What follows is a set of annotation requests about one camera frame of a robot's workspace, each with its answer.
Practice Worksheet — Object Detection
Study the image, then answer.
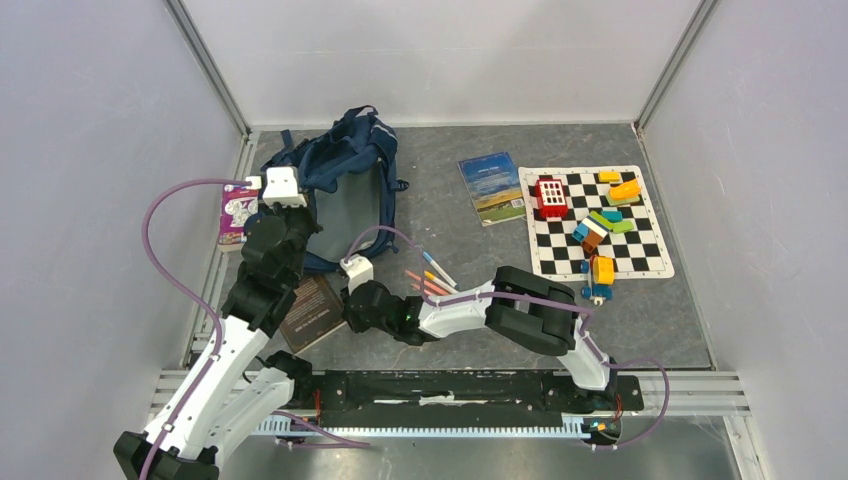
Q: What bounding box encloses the black Three Days book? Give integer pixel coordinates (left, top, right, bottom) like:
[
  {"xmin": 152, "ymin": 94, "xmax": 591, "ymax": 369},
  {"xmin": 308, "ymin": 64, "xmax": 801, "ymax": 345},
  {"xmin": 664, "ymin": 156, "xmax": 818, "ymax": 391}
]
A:
[{"xmin": 279, "ymin": 275, "xmax": 344, "ymax": 354}]

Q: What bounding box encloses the navy blue student backpack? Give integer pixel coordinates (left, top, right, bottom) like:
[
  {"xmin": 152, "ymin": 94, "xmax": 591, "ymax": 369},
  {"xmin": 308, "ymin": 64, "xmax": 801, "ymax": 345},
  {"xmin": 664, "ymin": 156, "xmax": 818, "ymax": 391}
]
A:
[{"xmin": 260, "ymin": 105, "xmax": 409, "ymax": 274}]

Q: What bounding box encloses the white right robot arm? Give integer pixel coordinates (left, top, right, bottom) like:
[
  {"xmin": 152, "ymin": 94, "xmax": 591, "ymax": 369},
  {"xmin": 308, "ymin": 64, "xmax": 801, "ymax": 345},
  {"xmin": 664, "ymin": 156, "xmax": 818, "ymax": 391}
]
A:
[{"xmin": 341, "ymin": 266, "xmax": 618, "ymax": 408}]

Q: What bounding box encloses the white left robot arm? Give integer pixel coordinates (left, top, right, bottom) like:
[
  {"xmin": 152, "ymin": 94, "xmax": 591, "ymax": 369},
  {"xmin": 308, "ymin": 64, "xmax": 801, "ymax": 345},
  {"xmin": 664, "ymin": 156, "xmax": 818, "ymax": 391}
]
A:
[{"xmin": 114, "ymin": 205, "xmax": 320, "ymax": 479}]

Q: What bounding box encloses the orange pen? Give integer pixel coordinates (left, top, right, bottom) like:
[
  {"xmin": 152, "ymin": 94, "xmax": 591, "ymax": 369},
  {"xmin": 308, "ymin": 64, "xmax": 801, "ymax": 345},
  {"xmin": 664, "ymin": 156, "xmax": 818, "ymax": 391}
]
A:
[
  {"xmin": 405, "ymin": 270, "xmax": 449, "ymax": 296},
  {"xmin": 410, "ymin": 283, "xmax": 435, "ymax": 297}
]

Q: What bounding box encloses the purple paperback book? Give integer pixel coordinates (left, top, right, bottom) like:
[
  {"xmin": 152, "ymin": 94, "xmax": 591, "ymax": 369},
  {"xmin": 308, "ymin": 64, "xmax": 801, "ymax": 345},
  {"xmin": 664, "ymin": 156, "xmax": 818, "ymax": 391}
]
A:
[{"xmin": 217, "ymin": 184, "xmax": 259, "ymax": 253}]

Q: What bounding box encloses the yellow and white marker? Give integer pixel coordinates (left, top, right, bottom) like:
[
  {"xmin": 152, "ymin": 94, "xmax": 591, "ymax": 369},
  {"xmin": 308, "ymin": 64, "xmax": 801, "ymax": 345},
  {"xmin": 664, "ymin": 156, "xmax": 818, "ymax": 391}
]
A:
[{"xmin": 425, "ymin": 271, "xmax": 457, "ymax": 294}]

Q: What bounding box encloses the blue and white marker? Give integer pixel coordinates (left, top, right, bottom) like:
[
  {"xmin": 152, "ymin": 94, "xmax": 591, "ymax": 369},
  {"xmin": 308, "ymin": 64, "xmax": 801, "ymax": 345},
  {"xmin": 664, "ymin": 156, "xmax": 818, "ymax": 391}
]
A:
[{"xmin": 422, "ymin": 251, "xmax": 457, "ymax": 287}]

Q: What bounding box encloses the blue Animal Farm book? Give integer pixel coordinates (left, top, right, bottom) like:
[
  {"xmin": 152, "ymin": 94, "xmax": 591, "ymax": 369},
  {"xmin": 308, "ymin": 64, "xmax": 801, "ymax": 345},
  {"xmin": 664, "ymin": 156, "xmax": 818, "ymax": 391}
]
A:
[{"xmin": 458, "ymin": 152, "xmax": 525, "ymax": 226}]

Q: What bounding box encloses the red window toy block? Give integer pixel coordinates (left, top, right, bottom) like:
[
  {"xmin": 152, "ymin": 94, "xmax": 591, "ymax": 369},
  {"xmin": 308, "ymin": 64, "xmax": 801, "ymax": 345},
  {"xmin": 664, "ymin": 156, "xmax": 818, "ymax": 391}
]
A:
[{"xmin": 534, "ymin": 178, "xmax": 569, "ymax": 220}]

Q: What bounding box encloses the checkered chessboard mat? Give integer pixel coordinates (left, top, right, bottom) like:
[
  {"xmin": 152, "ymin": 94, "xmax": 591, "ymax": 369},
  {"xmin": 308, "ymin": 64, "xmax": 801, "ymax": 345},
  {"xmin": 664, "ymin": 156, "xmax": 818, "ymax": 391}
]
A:
[{"xmin": 518, "ymin": 165, "xmax": 675, "ymax": 282}]

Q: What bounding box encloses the pile of coloured toy blocks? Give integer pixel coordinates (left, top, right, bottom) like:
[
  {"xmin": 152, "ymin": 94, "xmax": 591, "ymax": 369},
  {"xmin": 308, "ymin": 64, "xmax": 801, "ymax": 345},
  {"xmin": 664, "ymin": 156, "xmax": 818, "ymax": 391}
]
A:
[{"xmin": 572, "ymin": 211, "xmax": 635, "ymax": 254}]

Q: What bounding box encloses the yellow flat toy block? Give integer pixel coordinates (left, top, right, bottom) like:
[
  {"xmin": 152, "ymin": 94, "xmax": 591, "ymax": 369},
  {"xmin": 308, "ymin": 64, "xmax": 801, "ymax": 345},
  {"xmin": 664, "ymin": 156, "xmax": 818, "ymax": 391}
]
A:
[{"xmin": 598, "ymin": 171, "xmax": 622, "ymax": 184}]

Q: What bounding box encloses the orange curved toy block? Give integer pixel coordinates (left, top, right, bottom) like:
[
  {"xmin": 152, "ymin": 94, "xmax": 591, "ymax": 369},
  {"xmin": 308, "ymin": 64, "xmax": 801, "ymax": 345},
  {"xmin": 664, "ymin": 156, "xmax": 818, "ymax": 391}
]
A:
[{"xmin": 607, "ymin": 179, "xmax": 642, "ymax": 203}]

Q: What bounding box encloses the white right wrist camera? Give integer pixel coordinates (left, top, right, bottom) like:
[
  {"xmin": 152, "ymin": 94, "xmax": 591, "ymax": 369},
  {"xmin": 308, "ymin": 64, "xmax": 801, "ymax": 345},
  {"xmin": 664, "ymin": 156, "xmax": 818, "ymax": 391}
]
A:
[{"xmin": 339, "ymin": 254, "xmax": 374, "ymax": 294}]

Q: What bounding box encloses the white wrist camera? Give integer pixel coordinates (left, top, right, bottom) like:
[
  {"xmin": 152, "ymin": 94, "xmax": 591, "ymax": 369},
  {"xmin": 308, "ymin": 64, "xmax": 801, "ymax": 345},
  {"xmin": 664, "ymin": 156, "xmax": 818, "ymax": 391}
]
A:
[
  {"xmin": 339, "ymin": 254, "xmax": 374, "ymax": 294},
  {"xmin": 261, "ymin": 166, "xmax": 307, "ymax": 208}
]

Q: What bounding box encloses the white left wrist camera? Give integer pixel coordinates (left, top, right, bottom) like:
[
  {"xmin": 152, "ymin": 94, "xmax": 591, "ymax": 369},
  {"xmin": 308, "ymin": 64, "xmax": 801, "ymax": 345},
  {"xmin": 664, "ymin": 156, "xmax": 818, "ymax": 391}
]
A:
[{"xmin": 261, "ymin": 166, "xmax": 307, "ymax": 208}]

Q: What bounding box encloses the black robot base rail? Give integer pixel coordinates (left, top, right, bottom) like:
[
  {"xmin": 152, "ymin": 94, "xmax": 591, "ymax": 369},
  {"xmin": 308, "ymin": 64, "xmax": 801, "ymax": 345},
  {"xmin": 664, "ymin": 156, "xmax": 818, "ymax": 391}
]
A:
[{"xmin": 284, "ymin": 370, "xmax": 645, "ymax": 429}]

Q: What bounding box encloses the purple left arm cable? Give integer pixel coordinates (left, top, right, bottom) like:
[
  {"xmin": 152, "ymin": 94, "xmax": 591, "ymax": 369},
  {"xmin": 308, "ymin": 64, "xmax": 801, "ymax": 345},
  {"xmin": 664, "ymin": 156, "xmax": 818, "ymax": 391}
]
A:
[{"xmin": 135, "ymin": 176, "xmax": 263, "ymax": 480}]

